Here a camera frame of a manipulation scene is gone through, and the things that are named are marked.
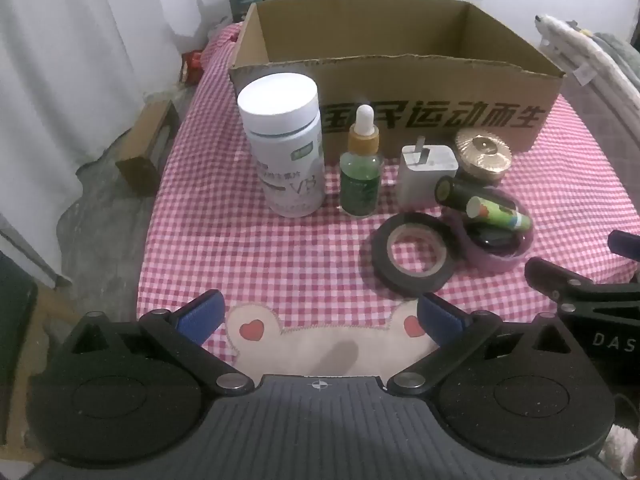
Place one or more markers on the green lip balm tube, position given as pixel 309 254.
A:
pixel 500 215

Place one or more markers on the pink checked tablecloth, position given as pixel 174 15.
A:
pixel 250 260

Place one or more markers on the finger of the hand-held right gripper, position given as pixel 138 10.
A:
pixel 590 295
pixel 627 245

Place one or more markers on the white supplement bottle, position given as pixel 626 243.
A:
pixel 285 160

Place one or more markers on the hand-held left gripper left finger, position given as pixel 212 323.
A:
pixel 201 314

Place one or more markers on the small brown cardboard box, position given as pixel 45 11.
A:
pixel 145 160

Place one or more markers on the white plush toy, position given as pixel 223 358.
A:
pixel 570 42

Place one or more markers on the black tape roll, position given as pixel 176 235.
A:
pixel 385 270

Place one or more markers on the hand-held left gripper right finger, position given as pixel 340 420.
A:
pixel 441 317

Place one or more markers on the red packet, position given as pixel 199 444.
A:
pixel 192 67

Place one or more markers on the black cylindrical tube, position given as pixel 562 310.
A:
pixel 452 192

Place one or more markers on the small black object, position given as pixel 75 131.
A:
pixel 492 241

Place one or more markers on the green dropper bottle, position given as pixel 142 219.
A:
pixel 360 185

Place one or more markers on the white charger plug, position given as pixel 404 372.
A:
pixel 425 180

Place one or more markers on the grey cloth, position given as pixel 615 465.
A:
pixel 617 55

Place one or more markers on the white curtain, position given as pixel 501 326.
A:
pixel 75 60

